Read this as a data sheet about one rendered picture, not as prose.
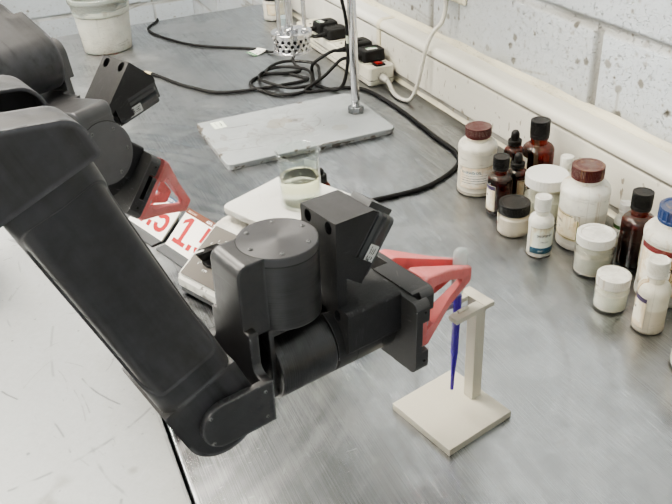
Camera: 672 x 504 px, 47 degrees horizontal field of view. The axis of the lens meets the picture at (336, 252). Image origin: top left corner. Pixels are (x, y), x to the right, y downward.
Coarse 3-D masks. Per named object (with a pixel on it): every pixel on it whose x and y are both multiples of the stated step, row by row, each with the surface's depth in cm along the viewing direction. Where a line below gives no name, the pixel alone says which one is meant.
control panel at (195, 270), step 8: (216, 232) 95; (224, 232) 94; (208, 240) 95; (216, 240) 94; (224, 240) 94; (200, 248) 94; (192, 264) 93; (200, 264) 93; (184, 272) 93; (192, 272) 93; (200, 272) 92; (208, 272) 92; (200, 280) 92; (208, 280) 91
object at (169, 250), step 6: (162, 246) 104; (168, 246) 104; (174, 246) 103; (162, 252) 103; (168, 252) 103; (174, 252) 103; (180, 252) 102; (186, 252) 102; (168, 258) 102; (174, 258) 101; (180, 258) 101; (186, 258) 101; (180, 264) 100
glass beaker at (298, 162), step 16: (288, 144) 93; (304, 144) 93; (288, 160) 89; (304, 160) 89; (288, 176) 90; (304, 176) 90; (320, 176) 93; (288, 192) 92; (304, 192) 91; (320, 192) 93; (288, 208) 93
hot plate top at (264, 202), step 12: (276, 180) 100; (252, 192) 98; (264, 192) 98; (276, 192) 97; (324, 192) 97; (228, 204) 95; (240, 204) 95; (252, 204) 95; (264, 204) 95; (276, 204) 95; (240, 216) 93; (252, 216) 92; (264, 216) 92; (276, 216) 92; (288, 216) 92; (300, 216) 92
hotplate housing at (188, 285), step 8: (216, 224) 96; (224, 224) 95; (232, 224) 95; (240, 224) 95; (248, 224) 94; (232, 232) 94; (192, 256) 94; (184, 280) 93; (192, 280) 93; (184, 288) 94; (192, 288) 92; (200, 288) 91; (208, 288) 91; (200, 296) 93; (208, 296) 91; (208, 304) 92
